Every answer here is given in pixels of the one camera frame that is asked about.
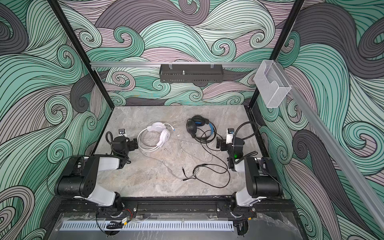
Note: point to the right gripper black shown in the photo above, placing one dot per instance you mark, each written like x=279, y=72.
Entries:
x=222, y=144

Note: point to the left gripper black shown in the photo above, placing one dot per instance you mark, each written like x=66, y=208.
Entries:
x=132, y=144

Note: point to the white headphones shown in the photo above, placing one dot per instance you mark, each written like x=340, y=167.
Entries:
x=161, y=129

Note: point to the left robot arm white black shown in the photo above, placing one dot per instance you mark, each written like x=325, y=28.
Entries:
x=79, y=177

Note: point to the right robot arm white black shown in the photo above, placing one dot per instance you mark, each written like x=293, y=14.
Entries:
x=260, y=176

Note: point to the black blue headphones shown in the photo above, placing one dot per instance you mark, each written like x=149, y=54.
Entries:
x=196, y=121

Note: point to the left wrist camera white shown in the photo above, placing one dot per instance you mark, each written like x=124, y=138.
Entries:
x=121, y=131

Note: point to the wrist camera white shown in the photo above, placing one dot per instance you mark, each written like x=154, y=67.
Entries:
x=121, y=131
x=230, y=135

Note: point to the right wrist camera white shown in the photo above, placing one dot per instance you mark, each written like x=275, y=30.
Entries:
x=230, y=135

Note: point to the black frame post right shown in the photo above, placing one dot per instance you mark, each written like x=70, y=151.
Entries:
x=287, y=27

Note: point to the black frame post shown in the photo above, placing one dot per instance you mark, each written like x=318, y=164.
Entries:
x=55, y=6
x=287, y=27

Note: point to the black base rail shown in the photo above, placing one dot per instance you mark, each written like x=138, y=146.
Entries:
x=216, y=206

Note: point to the clear plastic wall bin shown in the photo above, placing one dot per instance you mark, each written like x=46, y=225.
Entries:
x=272, y=82

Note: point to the aluminium wall rail back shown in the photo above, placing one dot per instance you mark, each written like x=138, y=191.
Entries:
x=137, y=64

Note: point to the aluminium wall rail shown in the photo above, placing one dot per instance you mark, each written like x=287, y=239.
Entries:
x=367, y=194
x=137, y=64

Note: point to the black perforated wall tray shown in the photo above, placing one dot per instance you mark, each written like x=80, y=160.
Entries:
x=196, y=74

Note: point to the white slotted cable duct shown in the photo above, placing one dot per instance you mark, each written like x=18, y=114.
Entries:
x=226, y=226

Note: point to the aluminium wall rail right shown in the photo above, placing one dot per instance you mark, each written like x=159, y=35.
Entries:
x=367, y=194

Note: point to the black frame post left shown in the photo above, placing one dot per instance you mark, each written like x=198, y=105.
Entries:
x=55, y=6

